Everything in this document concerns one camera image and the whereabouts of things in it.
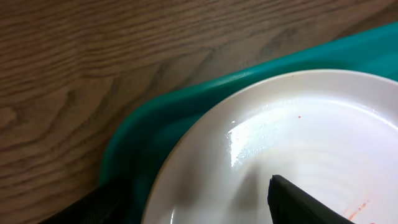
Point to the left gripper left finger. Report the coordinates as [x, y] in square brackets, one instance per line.
[107, 204]

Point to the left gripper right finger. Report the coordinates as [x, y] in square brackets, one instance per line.
[288, 204]

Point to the white plate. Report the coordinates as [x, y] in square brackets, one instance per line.
[333, 133]

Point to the teal plastic tray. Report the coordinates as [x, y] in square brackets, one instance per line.
[146, 137]

